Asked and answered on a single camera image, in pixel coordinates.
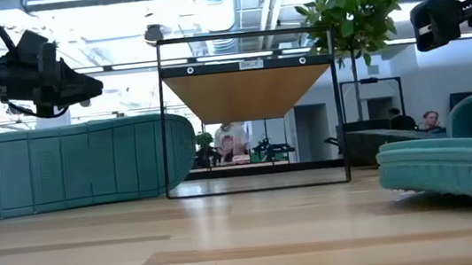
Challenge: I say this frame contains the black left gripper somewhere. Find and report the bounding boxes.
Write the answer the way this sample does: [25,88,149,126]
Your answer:
[0,36,107,124]

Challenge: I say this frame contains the teal rubber slide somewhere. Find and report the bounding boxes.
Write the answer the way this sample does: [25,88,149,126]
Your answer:
[369,90,472,217]
[0,108,203,220]

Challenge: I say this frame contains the white building column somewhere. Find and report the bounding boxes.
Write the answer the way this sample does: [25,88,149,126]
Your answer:
[33,110,72,129]

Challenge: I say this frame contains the black cabinet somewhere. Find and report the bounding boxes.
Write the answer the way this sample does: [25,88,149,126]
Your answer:
[447,90,472,112]

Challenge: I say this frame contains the green leafy plant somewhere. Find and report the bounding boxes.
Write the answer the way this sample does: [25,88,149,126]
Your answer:
[294,0,416,128]

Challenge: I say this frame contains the person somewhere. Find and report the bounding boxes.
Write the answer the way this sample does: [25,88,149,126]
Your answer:
[211,121,252,168]
[387,105,418,134]
[415,108,447,136]

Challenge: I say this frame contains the small background plant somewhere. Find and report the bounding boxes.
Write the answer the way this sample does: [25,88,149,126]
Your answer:
[194,130,216,154]

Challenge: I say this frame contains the black background robot arms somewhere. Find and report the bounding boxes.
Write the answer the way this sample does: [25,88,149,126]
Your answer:
[251,136,297,165]

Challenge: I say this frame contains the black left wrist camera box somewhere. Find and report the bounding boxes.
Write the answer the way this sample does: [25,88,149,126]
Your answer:
[1,26,62,82]

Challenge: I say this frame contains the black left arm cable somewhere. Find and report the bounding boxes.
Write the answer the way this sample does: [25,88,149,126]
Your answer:
[7,94,70,123]

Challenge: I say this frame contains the black metal rack frame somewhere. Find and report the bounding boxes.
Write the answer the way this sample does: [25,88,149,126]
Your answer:
[339,74,407,124]

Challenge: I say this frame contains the silver ventilation duct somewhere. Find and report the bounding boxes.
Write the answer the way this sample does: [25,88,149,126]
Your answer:
[189,0,254,58]

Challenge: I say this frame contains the wooden shelf with black frame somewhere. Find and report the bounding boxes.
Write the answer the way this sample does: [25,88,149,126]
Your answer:
[148,19,353,203]

